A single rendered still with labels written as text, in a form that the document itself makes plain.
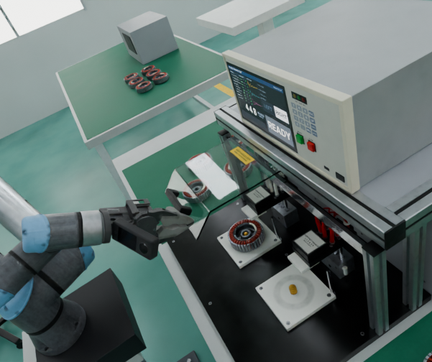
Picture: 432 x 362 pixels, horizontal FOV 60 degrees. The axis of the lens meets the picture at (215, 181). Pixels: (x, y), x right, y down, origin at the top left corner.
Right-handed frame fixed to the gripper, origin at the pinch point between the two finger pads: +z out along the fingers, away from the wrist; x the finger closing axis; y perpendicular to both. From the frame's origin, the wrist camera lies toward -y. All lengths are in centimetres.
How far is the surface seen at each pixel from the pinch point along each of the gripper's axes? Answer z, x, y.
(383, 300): 30.4, 1.3, -33.0
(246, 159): 18.6, -12.1, 9.6
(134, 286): 22, 109, 99
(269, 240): 31.0, 13.5, 6.0
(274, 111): 16.1, -28.4, -0.6
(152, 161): 20, 24, 88
